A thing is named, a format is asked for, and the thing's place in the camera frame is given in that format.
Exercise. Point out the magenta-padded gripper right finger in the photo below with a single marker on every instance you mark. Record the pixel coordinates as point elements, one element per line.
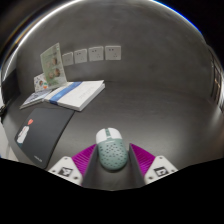
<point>160,170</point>

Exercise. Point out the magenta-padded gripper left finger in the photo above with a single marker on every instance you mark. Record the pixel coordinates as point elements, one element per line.
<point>66,170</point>

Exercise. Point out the white and green computer mouse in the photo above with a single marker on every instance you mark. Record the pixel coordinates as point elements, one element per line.
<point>112,151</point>

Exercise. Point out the black mouse pad with print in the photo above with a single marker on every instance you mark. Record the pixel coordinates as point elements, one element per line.
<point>41,133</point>

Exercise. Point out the white book with blue band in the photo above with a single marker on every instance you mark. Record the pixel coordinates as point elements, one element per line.
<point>78,95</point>

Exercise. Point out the grey striped booklet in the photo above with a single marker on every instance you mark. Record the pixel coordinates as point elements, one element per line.
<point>33,99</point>

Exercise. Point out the small white illustrated card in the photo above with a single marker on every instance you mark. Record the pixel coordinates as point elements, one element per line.
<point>39,83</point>

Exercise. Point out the green menu sign stand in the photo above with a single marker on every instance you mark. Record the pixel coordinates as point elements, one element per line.
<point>53,66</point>

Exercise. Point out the black framed glass door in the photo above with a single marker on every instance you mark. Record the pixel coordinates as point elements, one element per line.
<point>218,83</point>

